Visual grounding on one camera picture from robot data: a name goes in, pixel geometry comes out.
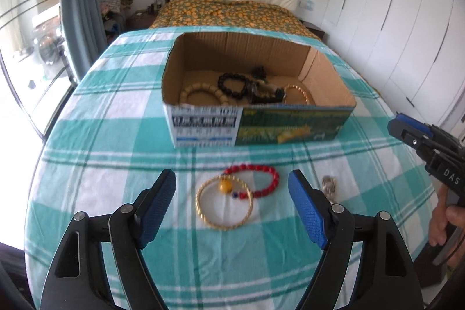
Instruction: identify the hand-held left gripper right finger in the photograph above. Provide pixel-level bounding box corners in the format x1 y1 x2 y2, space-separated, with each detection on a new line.
288 169 425 310

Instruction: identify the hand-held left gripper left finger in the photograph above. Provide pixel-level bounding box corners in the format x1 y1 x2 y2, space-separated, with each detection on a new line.
40 169 177 310

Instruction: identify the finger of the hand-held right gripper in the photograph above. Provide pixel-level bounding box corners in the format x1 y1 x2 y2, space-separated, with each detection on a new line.
387 119 434 154
395 113 437 136

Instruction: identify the grey shell charm cluster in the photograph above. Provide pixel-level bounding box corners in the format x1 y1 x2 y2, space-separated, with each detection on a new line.
321 176 338 202

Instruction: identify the gold twisted bangle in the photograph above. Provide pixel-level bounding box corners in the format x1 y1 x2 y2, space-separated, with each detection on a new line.
196 176 255 232

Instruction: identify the red bead bracelet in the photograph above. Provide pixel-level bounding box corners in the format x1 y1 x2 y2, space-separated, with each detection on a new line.
219 165 280 200

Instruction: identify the printed cardboard box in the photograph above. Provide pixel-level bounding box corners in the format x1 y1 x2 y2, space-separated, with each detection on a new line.
161 32 356 147

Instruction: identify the pale gold bead necklace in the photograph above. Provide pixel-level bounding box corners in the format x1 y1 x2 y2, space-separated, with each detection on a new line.
281 84 314 106

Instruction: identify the dark brown bracelet bundle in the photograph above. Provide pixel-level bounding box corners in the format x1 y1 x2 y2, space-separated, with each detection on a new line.
247 79 287 105

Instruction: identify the beige wooden bead bracelet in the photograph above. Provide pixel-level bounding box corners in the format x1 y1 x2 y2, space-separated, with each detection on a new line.
179 83 233 105

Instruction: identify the black bead bracelet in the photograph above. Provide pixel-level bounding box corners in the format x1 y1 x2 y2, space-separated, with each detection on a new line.
217 72 251 100

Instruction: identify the person's right hand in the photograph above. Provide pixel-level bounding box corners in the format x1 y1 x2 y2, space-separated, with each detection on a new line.
428 183 465 247

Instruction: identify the teal checked tablecloth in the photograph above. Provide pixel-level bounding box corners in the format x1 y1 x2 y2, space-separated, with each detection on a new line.
24 27 437 310

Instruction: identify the white wardrobe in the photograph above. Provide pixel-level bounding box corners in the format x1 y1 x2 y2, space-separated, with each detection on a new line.
321 0 465 136

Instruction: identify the dark wooden nightstand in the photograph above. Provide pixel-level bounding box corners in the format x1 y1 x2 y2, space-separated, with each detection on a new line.
300 19 328 42
127 10 158 31

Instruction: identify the standing fan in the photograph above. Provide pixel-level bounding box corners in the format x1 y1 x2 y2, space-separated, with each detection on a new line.
36 36 64 65

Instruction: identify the sliding glass door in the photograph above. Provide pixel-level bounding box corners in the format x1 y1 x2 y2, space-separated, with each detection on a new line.
0 0 78 136

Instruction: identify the orange floral bedspread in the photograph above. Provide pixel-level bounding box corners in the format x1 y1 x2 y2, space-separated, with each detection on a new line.
148 0 324 40

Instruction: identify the pile of clothes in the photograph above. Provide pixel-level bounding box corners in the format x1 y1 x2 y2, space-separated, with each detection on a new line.
99 0 134 15

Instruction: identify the blue curtain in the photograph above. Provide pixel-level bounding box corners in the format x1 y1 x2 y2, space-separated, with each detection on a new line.
60 0 115 85

